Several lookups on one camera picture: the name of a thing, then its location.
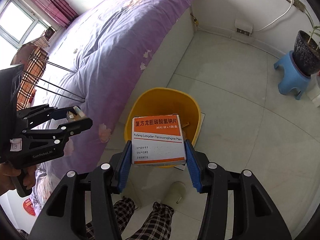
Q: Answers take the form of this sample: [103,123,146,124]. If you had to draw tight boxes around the small yellow white package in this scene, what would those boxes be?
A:
[66,106,86,122]

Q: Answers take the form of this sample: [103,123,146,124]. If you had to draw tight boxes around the orange white medicine box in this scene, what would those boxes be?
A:
[131,114,187,166]

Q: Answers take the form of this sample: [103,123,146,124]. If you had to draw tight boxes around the yellow trash bin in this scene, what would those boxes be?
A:
[124,88,202,145]

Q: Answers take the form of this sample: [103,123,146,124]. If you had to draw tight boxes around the person's left hand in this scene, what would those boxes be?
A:
[0,163,37,196]

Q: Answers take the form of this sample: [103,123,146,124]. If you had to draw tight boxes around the beige slipper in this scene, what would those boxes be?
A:
[161,181,187,208]

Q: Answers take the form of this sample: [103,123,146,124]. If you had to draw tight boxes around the metal hairpin table legs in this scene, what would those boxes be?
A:
[28,54,85,103]

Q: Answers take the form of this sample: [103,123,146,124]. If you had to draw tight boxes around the plaid tan table cloth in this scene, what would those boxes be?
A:
[11,36,50,111]

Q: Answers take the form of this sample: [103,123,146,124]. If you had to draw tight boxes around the purple floral bed sheet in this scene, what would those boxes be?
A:
[30,0,193,213]

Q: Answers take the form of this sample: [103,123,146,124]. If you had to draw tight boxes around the person's plaid trouser legs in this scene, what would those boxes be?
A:
[85,195,175,240]

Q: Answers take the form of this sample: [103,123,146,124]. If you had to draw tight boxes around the dark round plant pot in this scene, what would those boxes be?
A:
[44,27,55,41]

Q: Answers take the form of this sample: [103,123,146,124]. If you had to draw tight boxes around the right pink curtain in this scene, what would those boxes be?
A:
[31,0,78,28]

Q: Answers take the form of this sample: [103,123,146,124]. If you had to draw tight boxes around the blue plastic stool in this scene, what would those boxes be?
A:
[273,50,311,100]

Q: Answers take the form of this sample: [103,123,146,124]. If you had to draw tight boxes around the large dark floor plant pot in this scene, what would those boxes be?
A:
[292,30,320,76]

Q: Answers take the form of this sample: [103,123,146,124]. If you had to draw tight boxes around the white power cable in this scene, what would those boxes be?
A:
[252,0,295,33]

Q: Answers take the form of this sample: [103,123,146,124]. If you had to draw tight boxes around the wall socket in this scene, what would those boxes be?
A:
[287,0,306,12]

